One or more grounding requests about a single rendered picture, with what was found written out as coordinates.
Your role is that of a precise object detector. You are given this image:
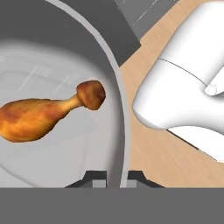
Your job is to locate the round grey meat container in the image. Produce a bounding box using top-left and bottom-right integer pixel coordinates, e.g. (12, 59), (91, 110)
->
(0, 0), (131, 189)

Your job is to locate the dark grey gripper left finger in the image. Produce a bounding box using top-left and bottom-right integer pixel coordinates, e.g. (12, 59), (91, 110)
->
(65, 171), (109, 189)

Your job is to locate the brown chicken drumstick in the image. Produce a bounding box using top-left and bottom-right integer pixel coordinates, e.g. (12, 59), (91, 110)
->
(0, 80), (107, 144)

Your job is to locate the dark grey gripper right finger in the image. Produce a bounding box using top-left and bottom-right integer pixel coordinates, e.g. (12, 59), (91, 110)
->
(120, 171), (165, 189)

